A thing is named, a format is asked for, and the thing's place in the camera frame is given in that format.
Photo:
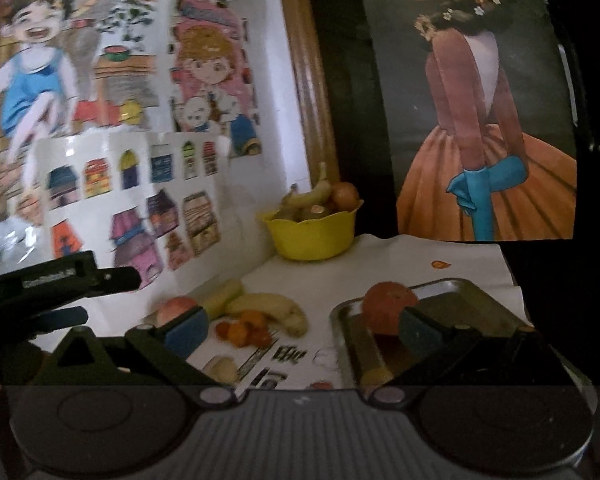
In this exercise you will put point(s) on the colourful houses sticker sheet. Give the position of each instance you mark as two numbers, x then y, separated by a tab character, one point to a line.
130	195

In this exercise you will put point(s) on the curved yellow banana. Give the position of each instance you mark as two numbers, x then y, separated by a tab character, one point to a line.
225	296

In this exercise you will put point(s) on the pale small fruit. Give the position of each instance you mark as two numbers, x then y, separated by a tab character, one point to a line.
222	368

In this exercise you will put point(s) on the large yellow banana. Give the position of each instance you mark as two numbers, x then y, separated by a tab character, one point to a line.
270	306

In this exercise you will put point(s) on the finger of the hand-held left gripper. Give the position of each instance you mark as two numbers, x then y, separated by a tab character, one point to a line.
120	279
60	319

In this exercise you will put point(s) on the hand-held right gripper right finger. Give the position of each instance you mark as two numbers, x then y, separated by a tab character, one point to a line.
416	331

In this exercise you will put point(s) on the pink cartoon wall poster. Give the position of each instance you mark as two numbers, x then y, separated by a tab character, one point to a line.
210	75

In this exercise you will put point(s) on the yellow scalloped bowl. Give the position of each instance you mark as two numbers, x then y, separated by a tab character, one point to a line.
312	237

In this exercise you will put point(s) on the short banana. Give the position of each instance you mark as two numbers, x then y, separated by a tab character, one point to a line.
291	199

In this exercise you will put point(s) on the small red fruit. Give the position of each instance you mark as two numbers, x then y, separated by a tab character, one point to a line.
221	329

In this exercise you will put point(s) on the white printed tablecloth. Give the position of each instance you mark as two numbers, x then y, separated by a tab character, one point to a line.
340	275

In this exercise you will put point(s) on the red apple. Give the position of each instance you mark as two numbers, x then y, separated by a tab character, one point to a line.
385	305

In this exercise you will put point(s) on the orange dress wall poster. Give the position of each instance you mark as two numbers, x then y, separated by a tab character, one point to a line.
480	110

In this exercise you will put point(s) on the wooden frame post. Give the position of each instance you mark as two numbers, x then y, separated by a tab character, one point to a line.
305	70

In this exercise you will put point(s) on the peach coloured apple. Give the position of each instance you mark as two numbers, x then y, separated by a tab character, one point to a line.
174	307

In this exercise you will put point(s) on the small orange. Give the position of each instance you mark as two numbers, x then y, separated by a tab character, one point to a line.
254	319
240	335

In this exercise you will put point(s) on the long banana with stem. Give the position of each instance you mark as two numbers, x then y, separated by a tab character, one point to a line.
316	191

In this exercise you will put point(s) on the cartoon child wall poster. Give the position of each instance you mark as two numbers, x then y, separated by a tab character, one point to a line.
35	70

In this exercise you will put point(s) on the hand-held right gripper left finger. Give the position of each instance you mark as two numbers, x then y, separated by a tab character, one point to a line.
185	334

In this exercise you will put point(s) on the metal tray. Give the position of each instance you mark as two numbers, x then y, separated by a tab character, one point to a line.
350	320

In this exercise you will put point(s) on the reddish brown round fruit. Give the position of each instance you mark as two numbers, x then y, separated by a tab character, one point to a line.
345	195

